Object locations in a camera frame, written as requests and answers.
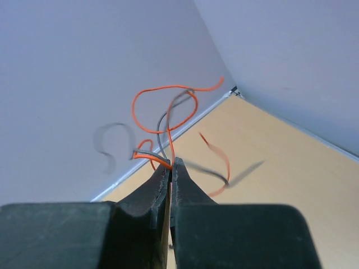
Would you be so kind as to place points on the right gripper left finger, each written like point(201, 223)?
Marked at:
point(143, 225)

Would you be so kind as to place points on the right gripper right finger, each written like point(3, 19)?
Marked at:
point(192, 221)

